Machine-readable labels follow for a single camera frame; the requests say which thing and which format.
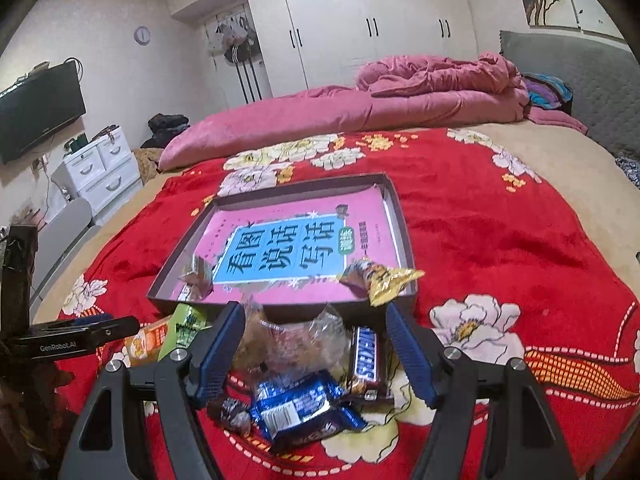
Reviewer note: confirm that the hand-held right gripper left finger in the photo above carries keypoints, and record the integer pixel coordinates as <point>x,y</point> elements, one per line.
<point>220,355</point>

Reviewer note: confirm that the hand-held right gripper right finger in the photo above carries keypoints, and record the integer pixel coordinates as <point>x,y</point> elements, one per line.
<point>410,355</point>

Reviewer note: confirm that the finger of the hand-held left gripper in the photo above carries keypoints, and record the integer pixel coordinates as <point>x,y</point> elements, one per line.
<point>75,337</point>

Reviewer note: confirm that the brown chocolate bar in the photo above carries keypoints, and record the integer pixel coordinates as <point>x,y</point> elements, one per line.
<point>367,360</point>

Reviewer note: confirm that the light green snack packet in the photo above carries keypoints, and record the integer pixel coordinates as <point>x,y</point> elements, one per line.
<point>187,325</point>

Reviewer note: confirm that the small dark candy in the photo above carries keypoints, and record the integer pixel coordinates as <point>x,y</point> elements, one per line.
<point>232,412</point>

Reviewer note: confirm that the orange snack packet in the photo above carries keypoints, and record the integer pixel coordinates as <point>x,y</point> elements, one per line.
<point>147,342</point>

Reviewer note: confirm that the clear bag of pastry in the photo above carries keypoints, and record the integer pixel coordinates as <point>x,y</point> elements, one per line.
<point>295,345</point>

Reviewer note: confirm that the yellow snack packet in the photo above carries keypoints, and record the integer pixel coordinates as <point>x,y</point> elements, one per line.
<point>385,280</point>

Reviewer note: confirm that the small brown candy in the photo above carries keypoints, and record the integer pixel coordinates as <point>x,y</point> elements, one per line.
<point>196,272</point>

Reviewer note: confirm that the blue wafer packet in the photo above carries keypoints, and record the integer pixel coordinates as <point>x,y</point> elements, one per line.
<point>300,410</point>

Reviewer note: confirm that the shallow dark cardboard box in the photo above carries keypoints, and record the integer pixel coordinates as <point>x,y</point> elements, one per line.
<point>400,220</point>

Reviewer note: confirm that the pink book with blue label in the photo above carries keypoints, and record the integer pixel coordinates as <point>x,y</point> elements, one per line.
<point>280,255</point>

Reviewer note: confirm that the red floral blanket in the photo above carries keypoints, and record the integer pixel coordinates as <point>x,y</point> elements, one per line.
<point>475,240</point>

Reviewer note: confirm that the white drawer cabinet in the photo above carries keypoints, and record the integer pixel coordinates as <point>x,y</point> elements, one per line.
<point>100,160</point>

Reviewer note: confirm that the black television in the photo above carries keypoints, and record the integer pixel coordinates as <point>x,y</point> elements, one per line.
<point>40,110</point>

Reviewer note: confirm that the brown fuzzy blanket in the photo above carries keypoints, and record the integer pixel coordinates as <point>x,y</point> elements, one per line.
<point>146,162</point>

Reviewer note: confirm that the dark clothes pile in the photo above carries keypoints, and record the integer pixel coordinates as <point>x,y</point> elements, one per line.
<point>167,127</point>

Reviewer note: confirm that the beige bed sheet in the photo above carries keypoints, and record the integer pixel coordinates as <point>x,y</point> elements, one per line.
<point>570,155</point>

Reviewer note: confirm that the pink quilt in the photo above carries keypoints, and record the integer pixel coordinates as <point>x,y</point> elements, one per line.
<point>350,105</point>

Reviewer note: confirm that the blue patterned cloth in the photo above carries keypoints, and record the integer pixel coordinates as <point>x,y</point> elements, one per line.
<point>629,169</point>

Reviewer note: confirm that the colourful striped cloth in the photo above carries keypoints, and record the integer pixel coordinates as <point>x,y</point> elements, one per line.
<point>547,87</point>

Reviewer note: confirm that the grey quilted headboard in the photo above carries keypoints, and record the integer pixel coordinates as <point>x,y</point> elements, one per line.
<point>590,90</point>

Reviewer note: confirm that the white wardrobe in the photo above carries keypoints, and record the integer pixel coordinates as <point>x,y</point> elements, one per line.
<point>340,20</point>

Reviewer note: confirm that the round wall clock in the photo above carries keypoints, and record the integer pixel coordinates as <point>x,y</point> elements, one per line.
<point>142,35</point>

